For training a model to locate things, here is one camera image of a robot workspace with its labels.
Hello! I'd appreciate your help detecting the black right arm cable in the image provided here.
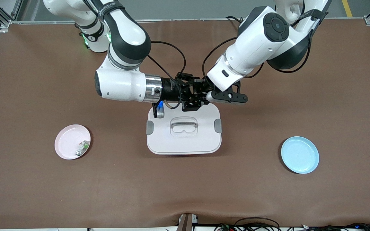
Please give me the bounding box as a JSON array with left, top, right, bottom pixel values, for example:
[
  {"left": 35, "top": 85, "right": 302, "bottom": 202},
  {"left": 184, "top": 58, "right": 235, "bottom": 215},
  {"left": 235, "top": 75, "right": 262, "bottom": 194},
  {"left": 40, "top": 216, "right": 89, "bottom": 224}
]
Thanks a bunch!
[{"left": 146, "top": 41, "right": 187, "bottom": 109}]

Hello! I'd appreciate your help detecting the light blue round plate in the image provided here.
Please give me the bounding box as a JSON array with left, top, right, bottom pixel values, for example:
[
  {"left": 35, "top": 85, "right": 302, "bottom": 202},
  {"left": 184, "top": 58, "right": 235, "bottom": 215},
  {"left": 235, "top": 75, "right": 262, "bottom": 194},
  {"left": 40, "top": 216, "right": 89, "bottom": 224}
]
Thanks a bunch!
[{"left": 280, "top": 136, "right": 320, "bottom": 175}]

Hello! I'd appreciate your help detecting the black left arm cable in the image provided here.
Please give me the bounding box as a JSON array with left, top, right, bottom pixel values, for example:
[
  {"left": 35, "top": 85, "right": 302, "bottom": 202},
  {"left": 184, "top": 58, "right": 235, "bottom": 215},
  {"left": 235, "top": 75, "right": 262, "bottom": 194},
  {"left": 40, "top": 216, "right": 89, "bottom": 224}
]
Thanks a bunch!
[{"left": 202, "top": 32, "right": 314, "bottom": 79}]

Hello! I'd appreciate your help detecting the aluminium frame rail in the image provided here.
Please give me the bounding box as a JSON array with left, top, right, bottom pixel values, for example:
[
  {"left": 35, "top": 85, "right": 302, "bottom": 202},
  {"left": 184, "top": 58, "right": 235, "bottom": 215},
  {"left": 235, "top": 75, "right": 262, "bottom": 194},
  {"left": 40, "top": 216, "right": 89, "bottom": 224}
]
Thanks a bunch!
[{"left": 0, "top": 18, "right": 370, "bottom": 25}]

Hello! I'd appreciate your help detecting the black cable bundle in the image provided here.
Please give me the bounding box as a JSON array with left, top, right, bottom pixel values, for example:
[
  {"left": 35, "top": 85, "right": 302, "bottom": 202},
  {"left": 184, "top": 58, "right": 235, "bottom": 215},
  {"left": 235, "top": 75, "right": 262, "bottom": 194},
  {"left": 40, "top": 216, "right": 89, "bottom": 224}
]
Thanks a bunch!
[{"left": 281, "top": 222, "right": 370, "bottom": 231}]

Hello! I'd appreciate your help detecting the black cable loop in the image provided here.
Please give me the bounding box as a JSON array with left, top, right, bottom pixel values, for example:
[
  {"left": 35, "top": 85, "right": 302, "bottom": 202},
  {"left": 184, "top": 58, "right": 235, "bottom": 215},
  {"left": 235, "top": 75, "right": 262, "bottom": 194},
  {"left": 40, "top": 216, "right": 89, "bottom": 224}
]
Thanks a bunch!
[{"left": 235, "top": 217, "right": 280, "bottom": 231}]

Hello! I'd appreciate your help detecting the brown camera mount bracket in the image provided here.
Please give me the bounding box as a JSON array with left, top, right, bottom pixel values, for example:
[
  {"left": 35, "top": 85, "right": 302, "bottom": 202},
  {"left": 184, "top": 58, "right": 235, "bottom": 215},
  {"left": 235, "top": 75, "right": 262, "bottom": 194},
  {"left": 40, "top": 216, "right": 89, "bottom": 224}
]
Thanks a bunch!
[{"left": 178, "top": 213, "right": 199, "bottom": 231}]

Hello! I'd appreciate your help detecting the small green white component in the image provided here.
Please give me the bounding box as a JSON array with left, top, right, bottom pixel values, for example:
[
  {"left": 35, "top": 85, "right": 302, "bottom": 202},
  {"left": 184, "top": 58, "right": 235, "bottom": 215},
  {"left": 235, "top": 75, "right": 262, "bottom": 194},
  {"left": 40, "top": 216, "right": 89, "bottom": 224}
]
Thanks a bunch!
[{"left": 75, "top": 140, "right": 91, "bottom": 157}]

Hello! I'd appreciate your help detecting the pink round plate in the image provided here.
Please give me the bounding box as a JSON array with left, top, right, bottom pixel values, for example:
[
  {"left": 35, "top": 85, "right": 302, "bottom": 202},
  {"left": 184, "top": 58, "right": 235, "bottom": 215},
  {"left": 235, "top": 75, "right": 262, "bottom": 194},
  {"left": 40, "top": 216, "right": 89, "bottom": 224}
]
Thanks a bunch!
[{"left": 54, "top": 124, "right": 92, "bottom": 160}]

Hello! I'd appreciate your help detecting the white lidded storage box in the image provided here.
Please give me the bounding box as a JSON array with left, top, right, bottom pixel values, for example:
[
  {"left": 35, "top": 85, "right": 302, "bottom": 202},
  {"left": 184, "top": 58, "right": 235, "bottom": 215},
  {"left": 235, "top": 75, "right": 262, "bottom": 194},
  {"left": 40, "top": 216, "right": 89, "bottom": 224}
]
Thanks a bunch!
[{"left": 146, "top": 103, "right": 223, "bottom": 155}]

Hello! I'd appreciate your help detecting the brown table mat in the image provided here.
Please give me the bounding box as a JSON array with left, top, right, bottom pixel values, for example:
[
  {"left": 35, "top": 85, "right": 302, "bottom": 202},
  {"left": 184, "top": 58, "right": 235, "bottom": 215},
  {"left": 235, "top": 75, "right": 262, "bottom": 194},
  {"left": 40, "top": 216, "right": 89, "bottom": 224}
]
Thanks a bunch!
[{"left": 0, "top": 18, "right": 370, "bottom": 230}]

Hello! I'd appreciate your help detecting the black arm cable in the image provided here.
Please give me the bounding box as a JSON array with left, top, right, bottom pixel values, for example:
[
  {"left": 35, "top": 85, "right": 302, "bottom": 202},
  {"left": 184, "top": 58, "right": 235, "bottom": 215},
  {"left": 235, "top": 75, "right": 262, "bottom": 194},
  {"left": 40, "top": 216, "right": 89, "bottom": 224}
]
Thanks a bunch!
[
  {"left": 146, "top": 41, "right": 187, "bottom": 109},
  {"left": 202, "top": 32, "right": 314, "bottom": 79}
]

